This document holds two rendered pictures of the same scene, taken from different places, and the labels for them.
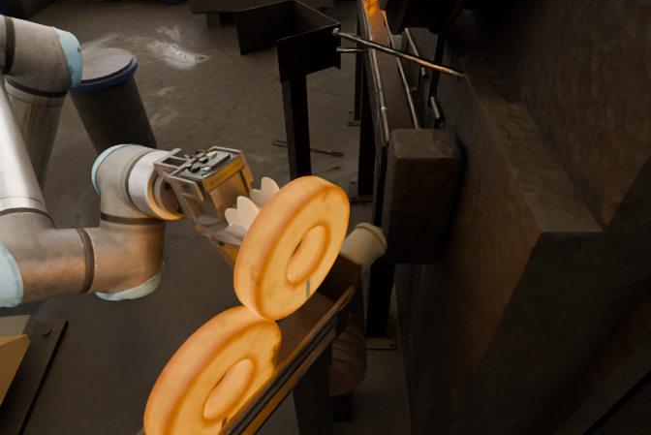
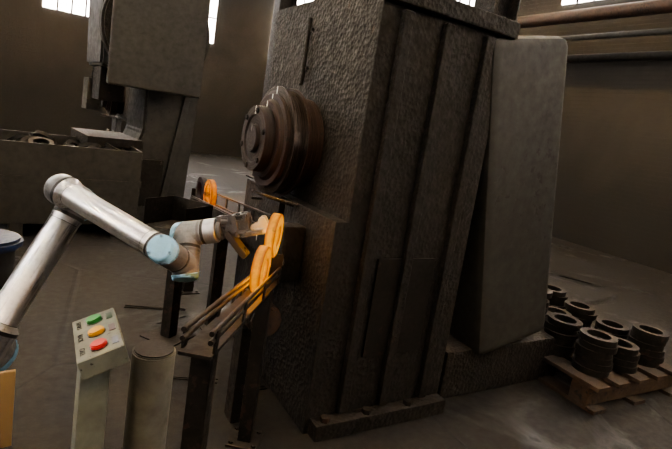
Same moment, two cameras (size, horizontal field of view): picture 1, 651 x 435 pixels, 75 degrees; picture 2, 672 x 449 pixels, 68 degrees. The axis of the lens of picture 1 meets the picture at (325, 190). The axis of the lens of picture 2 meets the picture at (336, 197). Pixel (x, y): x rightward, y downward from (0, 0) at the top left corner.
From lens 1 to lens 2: 1.49 m
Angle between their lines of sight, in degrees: 45
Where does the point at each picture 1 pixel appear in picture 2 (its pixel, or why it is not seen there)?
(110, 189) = (187, 233)
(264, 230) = (274, 219)
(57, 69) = not seen: hidden behind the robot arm
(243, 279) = (270, 232)
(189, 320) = (114, 399)
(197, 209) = (237, 228)
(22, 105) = (66, 224)
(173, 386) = (261, 252)
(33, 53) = not seen: hidden behind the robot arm
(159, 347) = not seen: hidden behind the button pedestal
